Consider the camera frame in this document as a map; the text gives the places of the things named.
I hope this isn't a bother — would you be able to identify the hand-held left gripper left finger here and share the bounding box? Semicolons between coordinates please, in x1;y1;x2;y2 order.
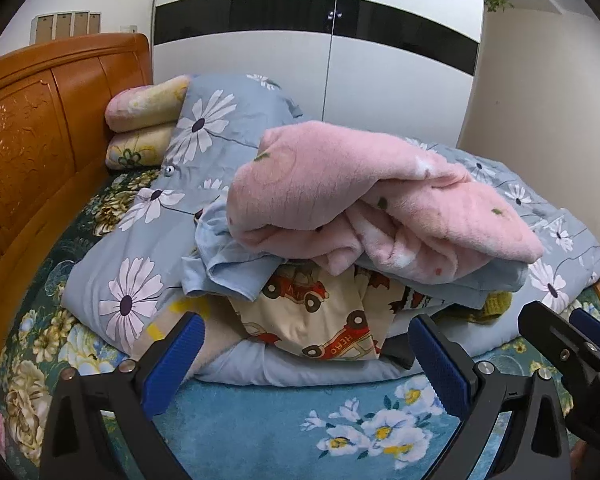
39;311;207;480

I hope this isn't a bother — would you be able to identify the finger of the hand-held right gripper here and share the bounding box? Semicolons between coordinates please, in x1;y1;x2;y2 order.
568;308;600;361
517;301;600;396

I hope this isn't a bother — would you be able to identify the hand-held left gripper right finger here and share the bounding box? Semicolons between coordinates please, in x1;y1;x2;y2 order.
407;312;574;480

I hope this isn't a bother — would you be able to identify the pink fleece garment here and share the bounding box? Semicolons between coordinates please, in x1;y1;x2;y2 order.
227;120;545;279

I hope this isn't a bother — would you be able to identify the beige towel with yellow print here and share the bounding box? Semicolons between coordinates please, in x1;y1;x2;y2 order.
130;294;253;378

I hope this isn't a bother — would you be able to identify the olive knitted cloth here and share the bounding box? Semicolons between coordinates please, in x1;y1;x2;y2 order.
472;290;515;323

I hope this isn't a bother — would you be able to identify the light blue garment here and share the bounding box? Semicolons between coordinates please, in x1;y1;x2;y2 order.
181;200;531;310

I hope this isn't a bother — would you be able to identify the green floral bed sheet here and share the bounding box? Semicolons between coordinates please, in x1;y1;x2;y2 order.
0;167;600;480

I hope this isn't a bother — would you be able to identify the car print garment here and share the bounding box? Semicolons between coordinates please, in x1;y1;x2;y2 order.
228;261;448;362

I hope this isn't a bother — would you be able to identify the yellow floral pillow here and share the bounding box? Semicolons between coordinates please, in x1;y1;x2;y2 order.
106;122;180;170

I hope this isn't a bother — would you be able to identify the blue daisy print duvet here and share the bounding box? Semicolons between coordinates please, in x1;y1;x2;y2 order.
62;73;600;387

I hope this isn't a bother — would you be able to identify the wooden headboard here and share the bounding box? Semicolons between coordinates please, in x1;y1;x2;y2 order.
0;33;154;401

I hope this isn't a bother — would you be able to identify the pink floral pillow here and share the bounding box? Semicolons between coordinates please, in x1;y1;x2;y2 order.
104;74;193;134

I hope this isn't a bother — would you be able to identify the white wardrobe with black stripe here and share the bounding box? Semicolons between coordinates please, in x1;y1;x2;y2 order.
151;0;486;147

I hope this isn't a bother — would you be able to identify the wall photo frame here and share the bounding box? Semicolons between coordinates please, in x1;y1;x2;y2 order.
30;10;103;44

